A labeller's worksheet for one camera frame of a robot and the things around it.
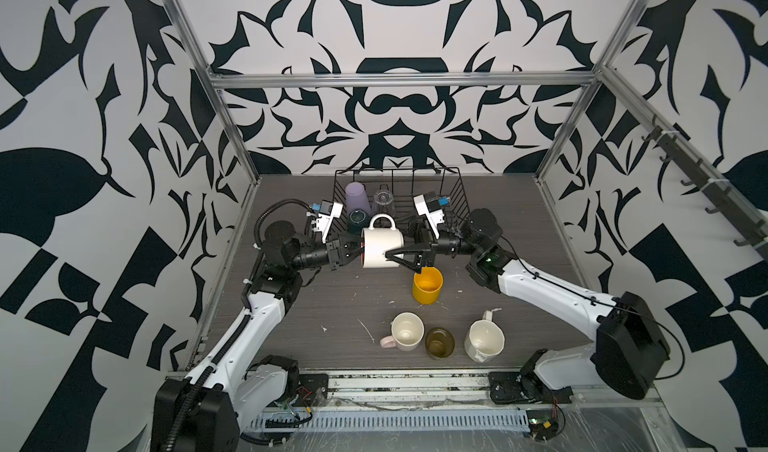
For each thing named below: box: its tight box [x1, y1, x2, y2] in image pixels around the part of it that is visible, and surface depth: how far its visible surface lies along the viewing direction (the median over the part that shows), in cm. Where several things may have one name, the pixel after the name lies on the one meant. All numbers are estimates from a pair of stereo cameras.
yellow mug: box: [412, 266, 443, 305], surface depth 88 cm
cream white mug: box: [464, 307, 506, 363], surface depth 76 cm
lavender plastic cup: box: [345, 181, 372, 216], surface depth 99 cm
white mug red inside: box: [360, 213, 405, 269], surface depth 62 cm
